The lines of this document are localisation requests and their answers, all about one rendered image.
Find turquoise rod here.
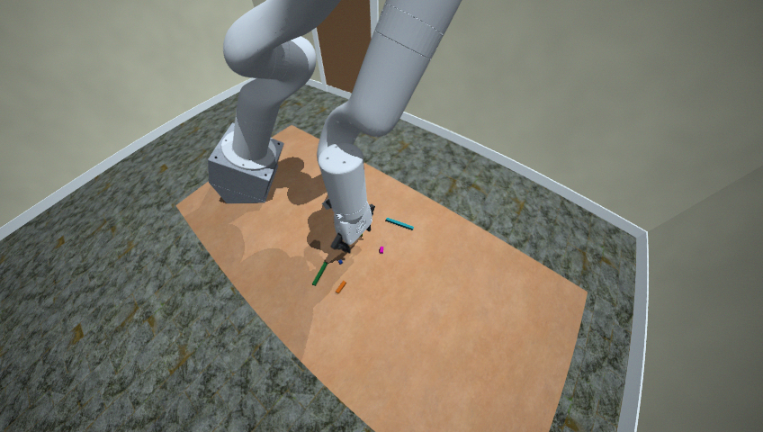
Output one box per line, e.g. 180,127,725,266
386,218,414,230

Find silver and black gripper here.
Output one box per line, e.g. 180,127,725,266
331,202,375,254

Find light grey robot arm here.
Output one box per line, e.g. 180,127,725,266
221,0,462,221

